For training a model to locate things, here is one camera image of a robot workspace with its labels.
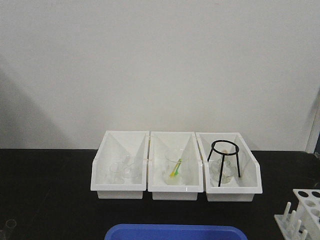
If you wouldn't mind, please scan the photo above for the black wire tripod stand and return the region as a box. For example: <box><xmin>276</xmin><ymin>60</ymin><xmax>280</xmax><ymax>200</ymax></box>
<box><xmin>207</xmin><ymin>139</ymin><xmax>241</xmax><ymax>187</ymax></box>

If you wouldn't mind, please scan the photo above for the white test tube rack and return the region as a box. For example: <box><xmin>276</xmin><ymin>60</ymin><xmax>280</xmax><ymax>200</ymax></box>
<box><xmin>274</xmin><ymin>189</ymin><xmax>320</xmax><ymax>240</ymax></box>

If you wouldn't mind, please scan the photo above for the glass beaker with droppers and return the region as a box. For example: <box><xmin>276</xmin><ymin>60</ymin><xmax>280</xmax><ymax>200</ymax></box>
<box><xmin>162</xmin><ymin>148</ymin><xmax>188</xmax><ymax>186</ymax></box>

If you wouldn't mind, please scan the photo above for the white storage bin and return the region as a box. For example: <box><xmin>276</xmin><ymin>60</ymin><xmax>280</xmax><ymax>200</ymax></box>
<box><xmin>90</xmin><ymin>130</ymin><xmax>150</xmax><ymax>199</ymax></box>
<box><xmin>196</xmin><ymin>132</ymin><xmax>263</xmax><ymax>202</ymax></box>
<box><xmin>148</xmin><ymin>131</ymin><xmax>204</xmax><ymax>201</ymax></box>

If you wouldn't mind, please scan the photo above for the clear glass test tube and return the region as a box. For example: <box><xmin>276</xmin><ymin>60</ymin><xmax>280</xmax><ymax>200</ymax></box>
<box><xmin>0</xmin><ymin>219</ymin><xmax>17</xmax><ymax>240</ymax></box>

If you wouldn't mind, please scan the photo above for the blue plastic tray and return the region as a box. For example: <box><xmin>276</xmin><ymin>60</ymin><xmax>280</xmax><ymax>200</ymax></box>
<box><xmin>104</xmin><ymin>224</ymin><xmax>247</xmax><ymax>240</ymax></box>

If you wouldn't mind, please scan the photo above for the right white storage bin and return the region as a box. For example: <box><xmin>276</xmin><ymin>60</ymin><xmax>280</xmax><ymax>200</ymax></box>
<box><xmin>196</xmin><ymin>132</ymin><xmax>263</xmax><ymax>202</ymax></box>

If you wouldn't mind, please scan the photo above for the left white storage bin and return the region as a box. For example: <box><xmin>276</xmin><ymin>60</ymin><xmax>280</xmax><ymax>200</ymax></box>
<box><xmin>90</xmin><ymin>130</ymin><xmax>150</xmax><ymax>199</ymax></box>

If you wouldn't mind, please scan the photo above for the glassware in left bin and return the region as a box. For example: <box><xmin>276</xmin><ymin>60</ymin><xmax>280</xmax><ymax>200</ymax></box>
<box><xmin>105</xmin><ymin>154</ymin><xmax>140</xmax><ymax>184</ymax></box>

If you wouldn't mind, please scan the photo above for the glass flask under tripod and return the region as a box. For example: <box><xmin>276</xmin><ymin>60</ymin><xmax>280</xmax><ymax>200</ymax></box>
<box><xmin>209</xmin><ymin>159</ymin><xmax>236</xmax><ymax>185</ymax></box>

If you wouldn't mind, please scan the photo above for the middle white storage bin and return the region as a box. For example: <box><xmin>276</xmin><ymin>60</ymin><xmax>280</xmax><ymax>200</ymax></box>
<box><xmin>148</xmin><ymin>131</ymin><xmax>204</xmax><ymax>201</ymax></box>

